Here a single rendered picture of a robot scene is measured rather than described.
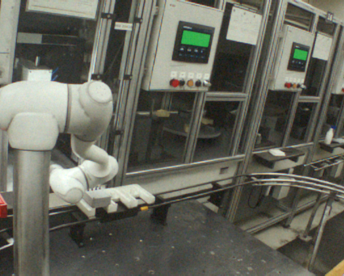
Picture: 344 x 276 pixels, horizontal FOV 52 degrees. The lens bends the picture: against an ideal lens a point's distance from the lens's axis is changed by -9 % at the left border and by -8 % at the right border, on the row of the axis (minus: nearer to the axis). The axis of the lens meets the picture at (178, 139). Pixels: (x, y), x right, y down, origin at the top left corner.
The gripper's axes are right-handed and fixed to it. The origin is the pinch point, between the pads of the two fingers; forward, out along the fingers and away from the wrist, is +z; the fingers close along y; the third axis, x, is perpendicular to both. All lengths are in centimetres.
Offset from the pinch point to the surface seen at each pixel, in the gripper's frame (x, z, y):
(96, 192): -18.3, -28.5, -7.5
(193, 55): -71, -17, 55
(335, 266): -234, -80, -95
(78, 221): -9.1, -30.4, -19.6
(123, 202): -33.2, -29.3, -14.4
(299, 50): -174, -17, 71
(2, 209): 27.0, -32.9, -6.3
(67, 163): -21.6, 6.5, -9.1
